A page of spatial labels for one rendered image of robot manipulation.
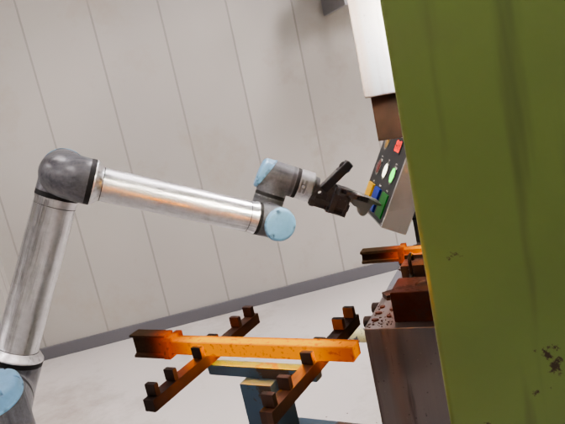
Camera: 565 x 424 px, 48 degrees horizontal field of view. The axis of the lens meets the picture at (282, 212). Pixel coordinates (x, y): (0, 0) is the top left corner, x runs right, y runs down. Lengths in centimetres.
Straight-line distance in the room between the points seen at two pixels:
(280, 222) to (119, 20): 258
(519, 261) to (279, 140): 325
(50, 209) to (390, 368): 95
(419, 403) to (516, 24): 80
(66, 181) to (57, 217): 17
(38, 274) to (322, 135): 268
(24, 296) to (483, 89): 131
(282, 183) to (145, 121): 230
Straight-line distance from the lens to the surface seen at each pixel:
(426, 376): 134
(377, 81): 128
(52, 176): 164
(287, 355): 102
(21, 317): 182
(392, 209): 186
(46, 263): 178
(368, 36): 128
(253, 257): 419
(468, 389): 103
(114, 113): 405
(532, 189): 91
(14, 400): 171
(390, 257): 148
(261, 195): 183
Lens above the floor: 145
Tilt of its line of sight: 12 degrees down
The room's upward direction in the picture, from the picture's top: 12 degrees counter-clockwise
